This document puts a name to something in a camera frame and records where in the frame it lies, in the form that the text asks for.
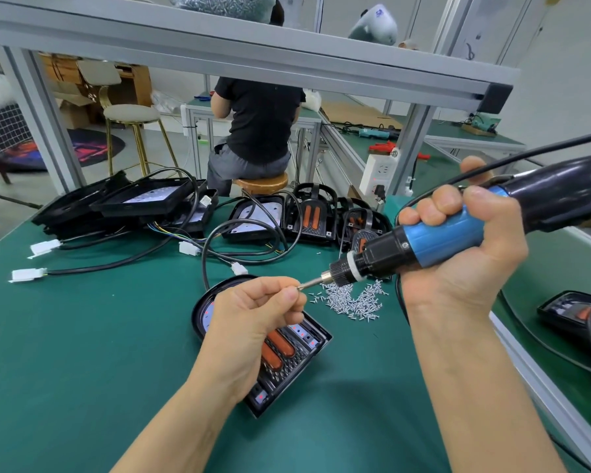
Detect brown wooden cabinet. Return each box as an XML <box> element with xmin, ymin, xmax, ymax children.
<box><xmin>39</xmin><ymin>54</ymin><xmax>154</xmax><ymax>106</ymax></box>

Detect colourful round rug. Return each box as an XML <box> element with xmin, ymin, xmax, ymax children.
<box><xmin>0</xmin><ymin>129</ymin><xmax>126</xmax><ymax>173</ymax></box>

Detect white power strip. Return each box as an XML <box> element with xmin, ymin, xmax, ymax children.
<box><xmin>359</xmin><ymin>150</ymin><xmax>400</xmax><ymax>200</ymax></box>

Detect round brown wooden stool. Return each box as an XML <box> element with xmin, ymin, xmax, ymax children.
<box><xmin>234</xmin><ymin>173</ymin><xmax>290</xmax><ymax>197</ymax></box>

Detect black checked cloth table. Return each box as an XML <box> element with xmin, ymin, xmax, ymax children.
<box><xmin>0</xmin><ymin>101</ymin><xmax>33</xmax><ymax>166</ymax></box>

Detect white handheld device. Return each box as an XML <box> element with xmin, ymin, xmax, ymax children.
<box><xmin>349</xmin><ymin>5</ymin><xmax>399</xmax><ymax>45</ymax></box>

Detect red tool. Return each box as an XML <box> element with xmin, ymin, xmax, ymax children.
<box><xmin>367</xmin><ymin>143</ymin><xmax>431</xmax><ymax>162</ymax></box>

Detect round beige stool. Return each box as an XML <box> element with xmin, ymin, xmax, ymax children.
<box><xmin>103</xmin><ymin>103</ymin><xmax>181</xmax><ymax>178</ymax></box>

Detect heap of small silver screws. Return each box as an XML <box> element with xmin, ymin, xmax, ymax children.
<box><xmin>310</xmin><ymin>281</ymin><xmax>388</xmax><ymax>322</ymax></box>

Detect clear bag of screws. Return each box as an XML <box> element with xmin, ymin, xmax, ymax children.
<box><xmin>172</xmin><ymin>0</ymin><xmax>277</xmax><ymax>24</ymax></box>

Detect stack of unassembled lamp housings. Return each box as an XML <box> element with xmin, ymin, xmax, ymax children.
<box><xmin>10</xmin><ymin>169</ymin><xmax>287</xmax><ymax>284</ymax></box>

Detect teal hand tool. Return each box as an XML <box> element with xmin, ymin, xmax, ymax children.
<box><xmin>359</xmin><ymin>125</ymin><xmax>402</xmax><ymax>141</ymax></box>

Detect blue black electric screwdriver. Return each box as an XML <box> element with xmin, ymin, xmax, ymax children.
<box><xmin>297</xmin><ymin>152</ymin><xmax>591</xmax><ymax>292</ymax></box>

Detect green workbench white legs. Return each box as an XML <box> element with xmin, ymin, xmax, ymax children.
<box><xmin>426</xmin><ymin>121</ymin><xmax>525</xmax><ymax>178</ymax></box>

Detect aluminium shelf frame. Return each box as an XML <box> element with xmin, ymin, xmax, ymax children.
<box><xmin>0</xmin><ymin>0</ymin><xmax>515</xmax><ymax>198</ymax></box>

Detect person's left hand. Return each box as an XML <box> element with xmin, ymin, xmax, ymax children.
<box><xmin>190</xmin><ymin>275</ymin><xmax>307</xmax><ymax>402</ymax></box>

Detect person's right hand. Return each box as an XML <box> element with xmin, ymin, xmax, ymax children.
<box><xmin>398</xmin><ymin>157</ymin><xmax>529</xmax><ymax>319</ymax></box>

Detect small green workbench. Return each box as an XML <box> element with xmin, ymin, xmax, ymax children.
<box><xmin>182</xmin><ymin>98</ymin><xmax>323</xmax><ymax>183</ymax></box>

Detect black cover orange strips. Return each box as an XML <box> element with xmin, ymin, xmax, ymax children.
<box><xmin>338</xmin><ymin>204</ymin><xmax>393</xmax><ymax>257</ymax></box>
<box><xmin>294</xmin><ymin>184</ymin><xmax>339</xmax><ymax>242</ymax></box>
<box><xmin>261</xmin><ymin>328</ymin><xmax>299</xmax><ymax>372</ymax></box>

